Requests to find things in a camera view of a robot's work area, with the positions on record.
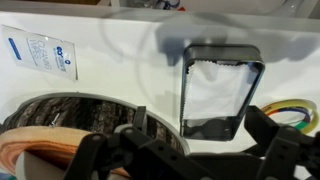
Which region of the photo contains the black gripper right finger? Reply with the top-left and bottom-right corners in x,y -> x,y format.
244,106 -> 279,157

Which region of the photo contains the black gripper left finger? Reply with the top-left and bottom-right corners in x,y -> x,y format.
133,106 -> 147,132

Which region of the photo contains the white cleaning cloth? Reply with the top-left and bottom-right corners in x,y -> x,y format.
183,61 -> 257,120

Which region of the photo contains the small metal tray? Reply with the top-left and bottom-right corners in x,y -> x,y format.
180,44 -> 265,141

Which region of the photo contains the cleaning wipes sachet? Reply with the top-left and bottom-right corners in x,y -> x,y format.
1,25 -> 78,81

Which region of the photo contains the log print cushion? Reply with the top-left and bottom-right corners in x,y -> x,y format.
0,92 -> 191,180

